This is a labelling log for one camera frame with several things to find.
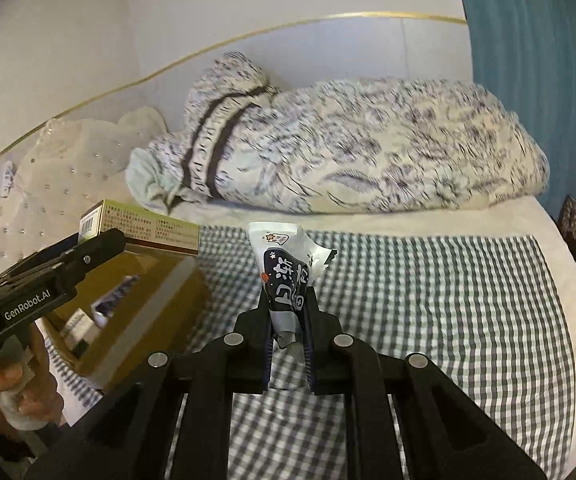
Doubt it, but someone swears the grey checked sheet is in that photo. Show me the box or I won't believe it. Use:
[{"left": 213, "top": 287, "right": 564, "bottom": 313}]
[{"left": 48, "top": 224, "right": 576, "bottom": 480}]

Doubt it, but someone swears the floral print duvet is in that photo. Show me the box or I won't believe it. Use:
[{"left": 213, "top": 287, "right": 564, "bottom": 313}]
[{"left": 145, "top": 51, "right": 551, "bottom": 215}]

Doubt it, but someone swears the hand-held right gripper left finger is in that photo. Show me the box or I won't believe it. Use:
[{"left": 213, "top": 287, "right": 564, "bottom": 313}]
[{"left": 25, "top": 304, "right": 273, "bottom": 480}]

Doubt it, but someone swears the mint green cloth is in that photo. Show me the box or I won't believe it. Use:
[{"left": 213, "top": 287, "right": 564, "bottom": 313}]
[{"left": 125, "top": 147, "right": 189, "bottom": 213}]

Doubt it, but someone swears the brown cream medicine box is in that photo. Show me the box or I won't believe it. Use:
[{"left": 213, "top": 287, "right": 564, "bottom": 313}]
[{"left": 79, "top": 200, "right": 201, "bottom": 257}]

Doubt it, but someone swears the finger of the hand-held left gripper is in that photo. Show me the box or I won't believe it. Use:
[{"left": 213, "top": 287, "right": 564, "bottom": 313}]
[
  {"left": 53, "top": 228, "right": 127, "bottom": 281},
  {"left": 0, "top": 233, "right": 82, "bottom": 282}
]

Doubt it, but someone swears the small white blue bottle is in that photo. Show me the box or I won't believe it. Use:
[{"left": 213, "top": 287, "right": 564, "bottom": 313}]
[{"left": 0, "top": 160, "right": 16, "bottom": 196}]

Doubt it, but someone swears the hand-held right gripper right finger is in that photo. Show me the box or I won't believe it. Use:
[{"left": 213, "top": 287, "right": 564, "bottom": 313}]
[{"left": 304, "top": 287, "right": 543, "bottom": 480}]

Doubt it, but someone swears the teal curtain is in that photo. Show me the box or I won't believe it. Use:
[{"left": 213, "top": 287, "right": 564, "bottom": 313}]
[{"left": 450, "top": 0, "right": 576, "bottom": 271}]

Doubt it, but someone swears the dark blue white packet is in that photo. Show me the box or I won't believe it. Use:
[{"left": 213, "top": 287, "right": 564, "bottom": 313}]
[{"left": 247, "top": 221, "right": 339, "bottom": 351}]

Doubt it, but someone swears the brown cardboard box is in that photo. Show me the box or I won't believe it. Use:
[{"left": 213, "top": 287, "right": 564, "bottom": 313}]
[{"left": 43, "top": 247, "right": 209, "bottom": 393}]

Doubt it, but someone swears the cream tufted headboard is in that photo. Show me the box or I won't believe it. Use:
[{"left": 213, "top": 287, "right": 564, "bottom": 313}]
[{"left": 0, "top": 106, "right": 169, "bottom": 281}]

